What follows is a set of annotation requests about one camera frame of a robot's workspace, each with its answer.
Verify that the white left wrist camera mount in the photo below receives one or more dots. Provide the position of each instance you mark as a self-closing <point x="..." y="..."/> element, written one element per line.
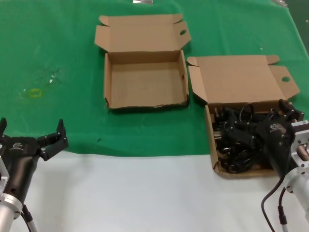
<point x="3" y="174"/>

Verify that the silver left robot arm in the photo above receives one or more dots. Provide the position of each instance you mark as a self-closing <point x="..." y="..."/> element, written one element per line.
<point x="7" y="212"/>

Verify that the cardboard box with torn wall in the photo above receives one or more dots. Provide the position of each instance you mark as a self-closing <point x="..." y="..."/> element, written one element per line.
<point x="144" y="79"/>

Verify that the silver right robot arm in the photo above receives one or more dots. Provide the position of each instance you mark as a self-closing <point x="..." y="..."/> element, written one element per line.
<point x="299" y="191"/>

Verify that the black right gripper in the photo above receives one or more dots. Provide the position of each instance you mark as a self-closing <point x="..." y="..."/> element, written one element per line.
<point x="278" y="145"/>

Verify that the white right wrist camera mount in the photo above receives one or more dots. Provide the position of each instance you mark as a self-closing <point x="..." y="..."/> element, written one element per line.
<point x="301" y="135"/>

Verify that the small metal parts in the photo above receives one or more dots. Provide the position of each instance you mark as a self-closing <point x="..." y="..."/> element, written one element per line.
<point x="281" y="2"/>
<point x="142" y="1"/>

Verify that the cardboard box with intact walls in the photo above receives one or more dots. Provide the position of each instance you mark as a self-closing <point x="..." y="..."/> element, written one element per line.
<point x="239" y="79"/>

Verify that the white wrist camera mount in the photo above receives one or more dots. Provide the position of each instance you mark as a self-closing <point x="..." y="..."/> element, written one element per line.
<point x="3" y="174"/>
<point x="301" y="135"/>

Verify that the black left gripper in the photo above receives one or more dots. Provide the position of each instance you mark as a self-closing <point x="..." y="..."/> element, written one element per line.
<point x="20" y="157"/>

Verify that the green table cloth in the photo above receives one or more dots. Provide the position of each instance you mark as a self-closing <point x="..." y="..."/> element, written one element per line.
<point x="60" y="43"/>

